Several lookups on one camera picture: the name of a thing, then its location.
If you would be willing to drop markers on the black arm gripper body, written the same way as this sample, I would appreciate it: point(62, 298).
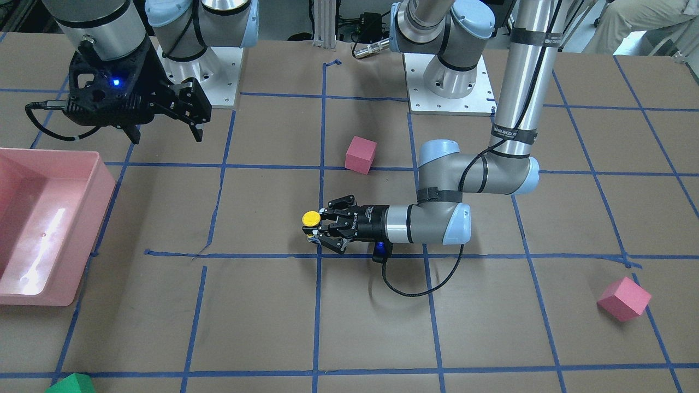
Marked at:
point(157, 81)

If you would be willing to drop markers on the pink plastic bin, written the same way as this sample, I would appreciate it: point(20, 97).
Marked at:
point(52, 206)

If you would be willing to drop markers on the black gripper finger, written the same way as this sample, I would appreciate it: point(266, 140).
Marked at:
point(340, 207)
point(335, 244)

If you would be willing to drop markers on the pink cube tilted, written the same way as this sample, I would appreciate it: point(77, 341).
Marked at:
point(624, 299)

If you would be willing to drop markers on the yellow push button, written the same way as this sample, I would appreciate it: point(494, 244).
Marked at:
point(310, 221)

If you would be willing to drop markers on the green cube far corner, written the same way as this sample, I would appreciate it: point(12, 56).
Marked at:
point(74, 383)

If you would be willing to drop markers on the aluminium frame post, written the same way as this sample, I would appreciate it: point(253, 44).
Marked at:
point(325, 15)

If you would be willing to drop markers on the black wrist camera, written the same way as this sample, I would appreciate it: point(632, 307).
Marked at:
point(190, 101)
point(382, 251)

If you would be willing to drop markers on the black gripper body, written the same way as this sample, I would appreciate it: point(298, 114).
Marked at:
point(372, 217)

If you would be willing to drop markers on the pink cube near arm base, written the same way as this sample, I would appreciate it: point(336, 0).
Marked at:
point(360, 155)

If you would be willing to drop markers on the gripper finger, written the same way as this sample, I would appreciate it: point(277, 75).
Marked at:
point(132, 131)
point(197, 130)

